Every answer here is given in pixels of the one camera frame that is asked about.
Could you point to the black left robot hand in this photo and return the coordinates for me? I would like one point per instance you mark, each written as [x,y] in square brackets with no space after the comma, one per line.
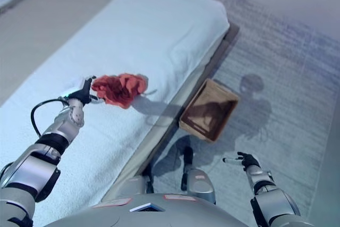
[81,93]

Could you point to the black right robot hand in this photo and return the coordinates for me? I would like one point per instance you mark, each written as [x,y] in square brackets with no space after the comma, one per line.
[249,160]

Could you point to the red cloth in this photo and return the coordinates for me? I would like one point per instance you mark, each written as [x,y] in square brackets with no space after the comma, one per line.
[119,88]

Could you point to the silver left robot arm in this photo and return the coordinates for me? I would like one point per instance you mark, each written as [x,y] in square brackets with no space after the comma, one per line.
[34,155]

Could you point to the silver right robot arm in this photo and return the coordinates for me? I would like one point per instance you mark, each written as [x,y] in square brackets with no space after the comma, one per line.
[273,197]

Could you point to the white bed mattress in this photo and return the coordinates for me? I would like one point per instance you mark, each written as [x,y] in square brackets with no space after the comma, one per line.
[111,78]

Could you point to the silver right robot leg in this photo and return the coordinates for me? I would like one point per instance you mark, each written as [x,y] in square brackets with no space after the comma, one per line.
[197,177]

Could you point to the silver robot leg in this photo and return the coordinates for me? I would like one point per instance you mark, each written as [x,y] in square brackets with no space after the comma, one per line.
[138,183]
[197,177]

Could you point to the brown cardboard box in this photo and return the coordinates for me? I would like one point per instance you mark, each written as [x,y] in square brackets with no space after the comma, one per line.
[210,114]

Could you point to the grey patterned rug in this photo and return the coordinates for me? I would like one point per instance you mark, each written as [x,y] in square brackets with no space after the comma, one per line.
[265,78]

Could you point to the silver left robot leg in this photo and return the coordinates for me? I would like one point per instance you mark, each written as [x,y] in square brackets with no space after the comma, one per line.
[138,183]

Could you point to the silver robot torso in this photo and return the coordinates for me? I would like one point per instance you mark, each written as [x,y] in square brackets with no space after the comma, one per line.
[148,212]

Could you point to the grey bed frame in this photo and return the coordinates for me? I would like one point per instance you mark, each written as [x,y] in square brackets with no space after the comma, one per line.
[183,99]

